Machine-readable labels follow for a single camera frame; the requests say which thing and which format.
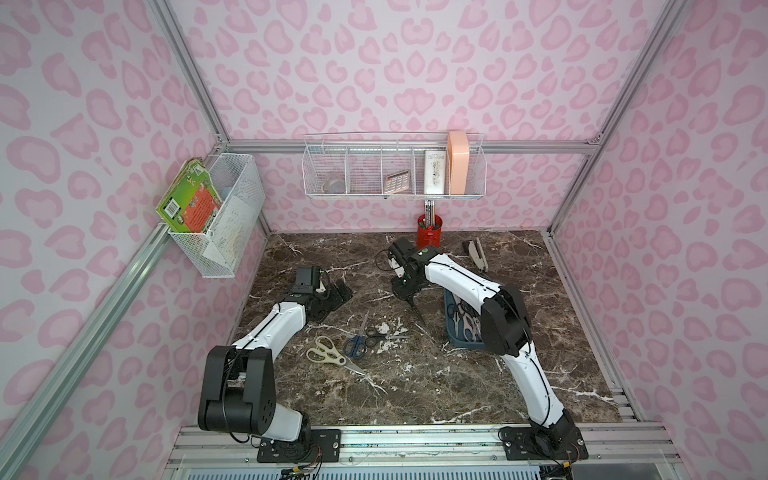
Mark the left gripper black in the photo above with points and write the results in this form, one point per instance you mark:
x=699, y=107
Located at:
x=330, y=294

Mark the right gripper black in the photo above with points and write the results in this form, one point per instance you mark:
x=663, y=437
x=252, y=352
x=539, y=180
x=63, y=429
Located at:
x=405, y=288

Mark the pink handled scissors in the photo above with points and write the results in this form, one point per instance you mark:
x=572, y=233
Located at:
x=471, y=331

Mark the large black scissors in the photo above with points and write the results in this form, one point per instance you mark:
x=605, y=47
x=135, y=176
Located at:
x=417, y=309

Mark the medium black scissors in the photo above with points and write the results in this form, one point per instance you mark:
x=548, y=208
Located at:
x=456, y=312

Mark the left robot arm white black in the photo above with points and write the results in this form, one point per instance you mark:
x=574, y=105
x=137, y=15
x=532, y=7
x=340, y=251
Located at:
x=238, y=393

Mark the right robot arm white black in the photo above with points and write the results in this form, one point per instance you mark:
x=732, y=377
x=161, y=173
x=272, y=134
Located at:
x=505, y=331

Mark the teal storage box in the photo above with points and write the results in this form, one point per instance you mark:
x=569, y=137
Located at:
x=449, y=300

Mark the white patterned box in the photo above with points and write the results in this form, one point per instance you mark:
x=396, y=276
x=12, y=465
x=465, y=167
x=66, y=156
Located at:
x=434, y=172

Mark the pink box on shelf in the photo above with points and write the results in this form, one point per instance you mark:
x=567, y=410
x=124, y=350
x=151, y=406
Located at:
x=458, y=154

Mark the red pen holder cup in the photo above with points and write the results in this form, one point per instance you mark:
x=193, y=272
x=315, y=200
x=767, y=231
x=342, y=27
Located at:
x=429, y=235

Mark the grey stapler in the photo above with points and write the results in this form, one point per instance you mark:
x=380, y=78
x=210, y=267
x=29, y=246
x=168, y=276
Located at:
x=474, y=250

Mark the small calculator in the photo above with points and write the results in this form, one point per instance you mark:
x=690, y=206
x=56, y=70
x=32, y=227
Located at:
x=397, y=183

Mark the tape roll on shelf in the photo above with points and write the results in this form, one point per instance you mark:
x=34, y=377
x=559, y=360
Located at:
x=334, y=184

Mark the white paper in basket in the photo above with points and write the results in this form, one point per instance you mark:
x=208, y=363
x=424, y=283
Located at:
x=229, y=233

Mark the white mesh side basket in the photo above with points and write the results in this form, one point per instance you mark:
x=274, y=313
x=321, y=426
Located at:
x=232, y=174

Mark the green red booklet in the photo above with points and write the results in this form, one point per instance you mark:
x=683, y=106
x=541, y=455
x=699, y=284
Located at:
x=191, y=203

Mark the cream handled scissors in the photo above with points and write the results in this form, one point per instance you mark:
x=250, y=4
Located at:
x=325, y=352

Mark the blue handled scissors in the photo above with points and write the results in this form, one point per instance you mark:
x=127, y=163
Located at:
x=367, y=337

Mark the white wire shelf basket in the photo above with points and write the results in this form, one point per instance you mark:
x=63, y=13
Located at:
x=412, y=165

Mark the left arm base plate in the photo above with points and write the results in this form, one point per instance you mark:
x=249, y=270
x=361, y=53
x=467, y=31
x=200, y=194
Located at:
x=316, y=445

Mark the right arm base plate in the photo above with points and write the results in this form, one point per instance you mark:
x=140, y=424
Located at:
x=534, y=443

